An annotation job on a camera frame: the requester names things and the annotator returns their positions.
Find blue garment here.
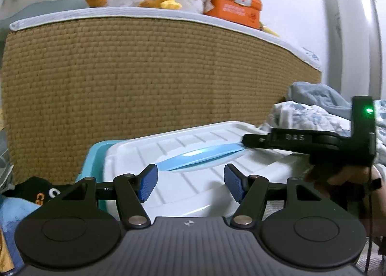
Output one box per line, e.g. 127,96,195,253
0,196,43,234

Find teal plastic storage box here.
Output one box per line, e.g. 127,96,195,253
75,141,233,223

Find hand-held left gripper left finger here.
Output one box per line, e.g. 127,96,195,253
41,164,159,229

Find gold cloth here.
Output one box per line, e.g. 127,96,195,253
0,231,15,271

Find blue-grey blanket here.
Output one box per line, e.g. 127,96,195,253
286,81,353,110

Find white plastic lid blue handle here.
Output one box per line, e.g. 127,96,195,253
103,120,317,224

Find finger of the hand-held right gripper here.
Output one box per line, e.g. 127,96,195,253
241,133,271,150

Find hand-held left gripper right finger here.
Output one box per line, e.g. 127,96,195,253
224,164,341,229

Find thin black cable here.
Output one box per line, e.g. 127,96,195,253
363,170,377,276

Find person's right hand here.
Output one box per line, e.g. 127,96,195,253
304,165,379,192

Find orange first aid box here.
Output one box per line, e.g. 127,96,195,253
203,0,262,29

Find leaf print blanket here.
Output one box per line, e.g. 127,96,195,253
259,102,386,144

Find black garment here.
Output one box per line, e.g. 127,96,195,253
3,176,71,205

